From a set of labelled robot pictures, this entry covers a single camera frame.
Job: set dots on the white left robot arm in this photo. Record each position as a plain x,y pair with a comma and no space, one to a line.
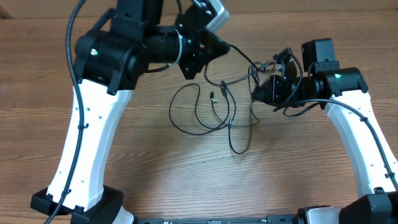
105,65

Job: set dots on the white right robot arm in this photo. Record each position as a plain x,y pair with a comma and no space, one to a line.
343,94

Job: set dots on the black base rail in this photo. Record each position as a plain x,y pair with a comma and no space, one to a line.
217,220

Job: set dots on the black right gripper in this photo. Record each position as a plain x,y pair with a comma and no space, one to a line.
272,86

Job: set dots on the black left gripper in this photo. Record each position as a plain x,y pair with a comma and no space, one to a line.
204,49

